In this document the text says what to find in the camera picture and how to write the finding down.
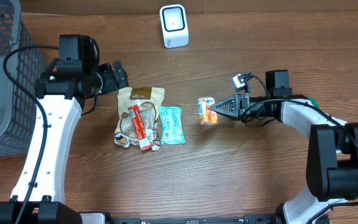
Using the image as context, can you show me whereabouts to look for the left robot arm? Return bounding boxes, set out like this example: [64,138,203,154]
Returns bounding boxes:
[0,34,129,224]

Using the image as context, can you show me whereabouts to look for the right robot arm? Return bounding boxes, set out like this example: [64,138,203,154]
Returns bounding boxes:
[211,70,358,224]

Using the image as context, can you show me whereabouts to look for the green lid small jar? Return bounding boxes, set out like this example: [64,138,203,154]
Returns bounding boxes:
[308,98,319,108]

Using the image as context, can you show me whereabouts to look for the beige brown snack bag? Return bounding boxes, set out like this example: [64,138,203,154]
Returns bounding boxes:
[114,87,165,151]

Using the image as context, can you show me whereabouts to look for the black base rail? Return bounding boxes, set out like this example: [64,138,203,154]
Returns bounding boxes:
[79,212,331,224]

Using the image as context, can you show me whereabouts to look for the teal snack packet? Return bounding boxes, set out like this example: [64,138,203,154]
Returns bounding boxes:
[159,106,185,145]

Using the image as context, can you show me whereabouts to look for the orange small snack packet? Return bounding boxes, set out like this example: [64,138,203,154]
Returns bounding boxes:
[198,96,218,124]

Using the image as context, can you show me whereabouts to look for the grey plastic mesh basket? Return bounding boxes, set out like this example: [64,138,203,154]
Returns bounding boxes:
[0,0,37,156]

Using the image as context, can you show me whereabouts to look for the red stick snack packet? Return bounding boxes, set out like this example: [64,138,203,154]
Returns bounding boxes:
[128,105,154,151]

